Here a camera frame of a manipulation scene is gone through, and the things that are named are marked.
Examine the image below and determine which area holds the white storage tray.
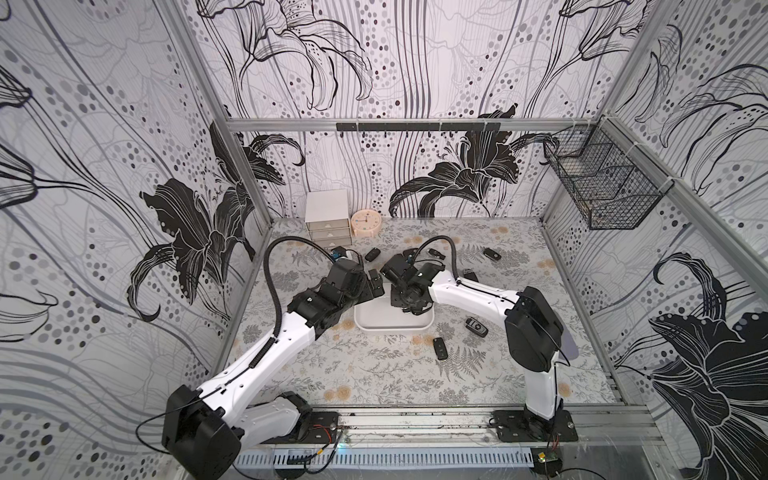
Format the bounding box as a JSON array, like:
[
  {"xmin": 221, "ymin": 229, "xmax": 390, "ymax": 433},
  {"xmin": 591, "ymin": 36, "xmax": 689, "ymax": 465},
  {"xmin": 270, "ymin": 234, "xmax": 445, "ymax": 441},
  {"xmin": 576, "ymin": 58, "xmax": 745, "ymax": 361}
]
[{"xmin": 353, "ymin": 293, "xmax": 435, "ymax": 335}]

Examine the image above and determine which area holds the silver black bmw key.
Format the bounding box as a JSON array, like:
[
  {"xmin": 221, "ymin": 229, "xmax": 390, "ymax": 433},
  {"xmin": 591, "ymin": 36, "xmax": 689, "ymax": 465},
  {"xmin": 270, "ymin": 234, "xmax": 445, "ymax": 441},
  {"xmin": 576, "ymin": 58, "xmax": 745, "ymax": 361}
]
[{"xmin": 465, "ymin": 317, "xmax": 489, "ymax": 338}]

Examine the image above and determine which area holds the black car key front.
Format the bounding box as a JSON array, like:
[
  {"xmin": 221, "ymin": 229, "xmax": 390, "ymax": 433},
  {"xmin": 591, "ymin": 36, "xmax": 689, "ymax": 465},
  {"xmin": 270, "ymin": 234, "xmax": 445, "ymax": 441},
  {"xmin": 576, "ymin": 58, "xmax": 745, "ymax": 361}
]
[{"xmin": 432, "ymin": 337, "xmax": 449, "ymax": 361}]

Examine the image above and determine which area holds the black car key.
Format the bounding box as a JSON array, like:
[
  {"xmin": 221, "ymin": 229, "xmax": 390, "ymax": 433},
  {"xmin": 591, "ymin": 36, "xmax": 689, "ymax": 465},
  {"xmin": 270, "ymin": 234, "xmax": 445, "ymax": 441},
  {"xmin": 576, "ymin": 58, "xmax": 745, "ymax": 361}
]
[
  {"xmin": 432, "ymin": 337, "xmax": 449, "ymax": 361},
  {"xmin": 483, "ymin": 248, "xmax": 501, "ymax": 261},
  {"xmin": 364, "ymin": 247, "xmax": 381, "ymax": 262}
]

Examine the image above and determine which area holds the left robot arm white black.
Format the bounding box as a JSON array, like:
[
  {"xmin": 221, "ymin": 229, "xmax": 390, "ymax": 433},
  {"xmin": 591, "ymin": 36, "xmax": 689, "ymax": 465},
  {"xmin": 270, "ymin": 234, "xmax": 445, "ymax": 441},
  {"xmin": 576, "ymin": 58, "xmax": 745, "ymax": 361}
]
[{"xmin": 161, "ymin": 258, "xmax": 385, "ymax": 479}]

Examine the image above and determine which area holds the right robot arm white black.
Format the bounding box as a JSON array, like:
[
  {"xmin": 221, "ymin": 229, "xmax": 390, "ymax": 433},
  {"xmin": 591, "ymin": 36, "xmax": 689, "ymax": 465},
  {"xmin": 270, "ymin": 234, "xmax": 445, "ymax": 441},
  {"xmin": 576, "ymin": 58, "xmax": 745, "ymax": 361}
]
[{"xmin": 381, "ymin": 254, "xmax": 564, "ymax": 422}]

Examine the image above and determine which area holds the black silver mercedes key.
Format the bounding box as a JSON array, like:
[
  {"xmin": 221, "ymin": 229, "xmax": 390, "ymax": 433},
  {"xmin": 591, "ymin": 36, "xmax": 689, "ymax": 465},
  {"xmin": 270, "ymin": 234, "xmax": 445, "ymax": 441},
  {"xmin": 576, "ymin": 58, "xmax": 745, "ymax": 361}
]
[{"xmin": 428, "ymin": 248, "xmax": 446, "ymax": 260}]

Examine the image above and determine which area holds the black car key far right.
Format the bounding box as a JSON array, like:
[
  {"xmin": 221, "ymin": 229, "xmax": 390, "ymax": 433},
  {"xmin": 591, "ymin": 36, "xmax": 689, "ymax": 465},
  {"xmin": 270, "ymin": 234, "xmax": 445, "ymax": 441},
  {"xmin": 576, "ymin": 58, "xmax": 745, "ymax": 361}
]
[{"xmin": 483, "ymin": 248, "xmax": 501, "ymax": 261}]

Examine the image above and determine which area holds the pink round alarm clock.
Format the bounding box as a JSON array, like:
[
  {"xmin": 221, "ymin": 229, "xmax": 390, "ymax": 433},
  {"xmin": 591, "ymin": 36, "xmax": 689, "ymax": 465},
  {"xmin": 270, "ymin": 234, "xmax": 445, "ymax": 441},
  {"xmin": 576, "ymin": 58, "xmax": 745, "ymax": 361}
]
[{"xmin": 350, "ymin": 209, "xmax": 383, "ymax": 238}]

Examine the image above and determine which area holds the white mini drawer cabinet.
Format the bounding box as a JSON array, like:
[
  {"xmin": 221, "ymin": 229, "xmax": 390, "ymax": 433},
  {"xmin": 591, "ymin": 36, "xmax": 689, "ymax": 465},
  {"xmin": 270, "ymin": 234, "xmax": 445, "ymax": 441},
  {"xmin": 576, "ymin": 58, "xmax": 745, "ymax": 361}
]
[{"xmin": 304, "ymin": 190, "xmax": 352, "ymax": 249}]

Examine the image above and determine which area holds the purple tray lid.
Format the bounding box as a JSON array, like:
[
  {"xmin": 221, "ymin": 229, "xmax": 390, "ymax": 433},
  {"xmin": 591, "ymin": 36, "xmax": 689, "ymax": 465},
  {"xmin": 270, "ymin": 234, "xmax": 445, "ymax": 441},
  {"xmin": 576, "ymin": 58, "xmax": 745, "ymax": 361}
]
[{"xmin": 561, "ymin": 331, "xmax": 579, "ymax": 362}]

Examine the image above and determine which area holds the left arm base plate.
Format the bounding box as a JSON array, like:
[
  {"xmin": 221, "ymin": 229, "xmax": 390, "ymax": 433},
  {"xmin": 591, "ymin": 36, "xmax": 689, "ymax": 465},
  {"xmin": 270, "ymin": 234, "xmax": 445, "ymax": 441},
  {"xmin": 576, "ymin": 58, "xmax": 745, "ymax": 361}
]
[{"xmin": 263, "ymin": 411, "xmax": 339, "ymax": 445}]

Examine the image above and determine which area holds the black wall rail bar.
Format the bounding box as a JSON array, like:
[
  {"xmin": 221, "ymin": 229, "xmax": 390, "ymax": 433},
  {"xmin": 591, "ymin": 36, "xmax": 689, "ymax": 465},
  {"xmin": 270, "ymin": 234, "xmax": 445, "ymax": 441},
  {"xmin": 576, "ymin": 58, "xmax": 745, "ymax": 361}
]
[{"xmin": 335, "ymin": 121, "xmax": 501, "ymax": 132}]

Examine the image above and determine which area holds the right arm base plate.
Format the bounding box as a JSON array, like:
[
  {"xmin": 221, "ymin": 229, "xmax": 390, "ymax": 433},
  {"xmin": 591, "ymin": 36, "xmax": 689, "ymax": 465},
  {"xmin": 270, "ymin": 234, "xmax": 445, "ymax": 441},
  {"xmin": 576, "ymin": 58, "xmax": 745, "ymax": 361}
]
[{"xmin": 489, "ymin": 409, "xmax": 579, "ymax": 444}]

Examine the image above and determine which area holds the white cable duct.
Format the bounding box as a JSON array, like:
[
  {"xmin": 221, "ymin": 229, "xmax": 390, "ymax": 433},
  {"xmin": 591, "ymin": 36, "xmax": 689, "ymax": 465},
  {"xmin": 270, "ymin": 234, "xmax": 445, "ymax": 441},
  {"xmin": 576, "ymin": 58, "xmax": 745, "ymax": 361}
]
[{"xmin": 235, "ymin": 446, "xmax": 534, "ymax": 470}]

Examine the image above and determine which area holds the black wire wall basket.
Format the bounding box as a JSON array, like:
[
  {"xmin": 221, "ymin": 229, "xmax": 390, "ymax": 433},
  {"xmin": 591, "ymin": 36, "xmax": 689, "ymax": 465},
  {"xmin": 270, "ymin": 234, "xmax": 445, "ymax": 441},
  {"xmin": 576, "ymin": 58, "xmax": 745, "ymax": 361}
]
[{"xmin": 543, "ymin": 123, "xmax": 673, "ymax": 230}]

